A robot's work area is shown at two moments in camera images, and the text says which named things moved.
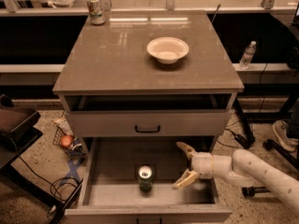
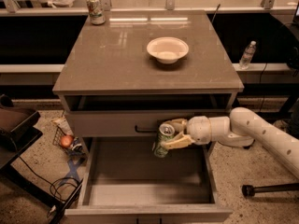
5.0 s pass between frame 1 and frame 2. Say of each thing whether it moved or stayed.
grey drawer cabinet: stayed
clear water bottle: stayed
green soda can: moved
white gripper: moved
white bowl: stayed
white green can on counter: stayed
